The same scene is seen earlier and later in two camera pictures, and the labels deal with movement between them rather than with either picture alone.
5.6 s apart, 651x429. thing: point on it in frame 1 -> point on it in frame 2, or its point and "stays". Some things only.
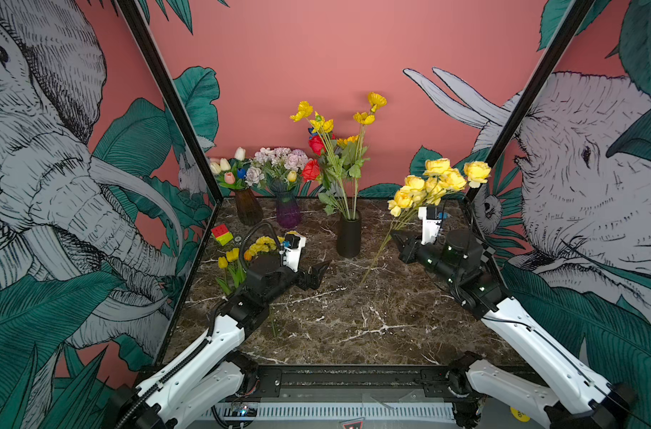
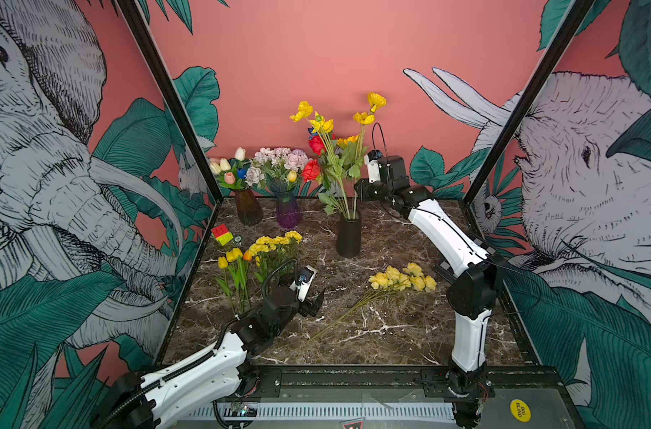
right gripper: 412,254 -> 366,187
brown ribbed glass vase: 249,209 stays
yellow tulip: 235,268 stays
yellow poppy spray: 319,126 stays
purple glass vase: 287,209 stays
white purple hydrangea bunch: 294,160 stays
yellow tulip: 223,264 stays
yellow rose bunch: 438,179 -> 410,278
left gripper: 315,280 -> 307,304
